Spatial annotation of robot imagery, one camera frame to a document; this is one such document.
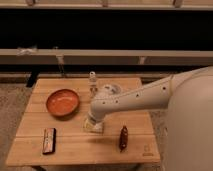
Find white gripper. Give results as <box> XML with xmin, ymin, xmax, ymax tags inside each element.
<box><xmin>85</xmin><ymin>114</ymin><xmax>104</xmax><ymax>124</ymax></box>

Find dark red pepper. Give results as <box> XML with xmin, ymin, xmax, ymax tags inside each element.
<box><xmin>119</xmin><ymin>126</ymin><xmax>128</xmax><ymax>151</ymax></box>

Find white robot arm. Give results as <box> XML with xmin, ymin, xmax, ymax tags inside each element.
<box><xmin>84</xmin><ymin>71</ymin><xmax>195</xmax><ymax>133</ymax></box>

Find orange ceramic bowl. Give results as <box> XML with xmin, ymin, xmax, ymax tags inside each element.
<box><xmin>46</xmin><ymin>89</ymin><xmax>80</xmax><ymax>117</ymax></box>

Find small white sponge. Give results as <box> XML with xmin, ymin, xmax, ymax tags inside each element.
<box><xmin>83</xmin><ymin>120</ymin><xmax>104</xmax><ymax>133</ymax></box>

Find clear plastic water bottle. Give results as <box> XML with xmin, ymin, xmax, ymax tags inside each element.
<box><xmin>89</xmin><ymin>71</ymin><xmax>98</xmax><ymax>98</ymax></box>

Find wooden railing beam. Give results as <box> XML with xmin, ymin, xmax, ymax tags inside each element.
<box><xmin>0</xmin><ymin>48</ymin><xmax>213</xmax><ymax>66</ymax></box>

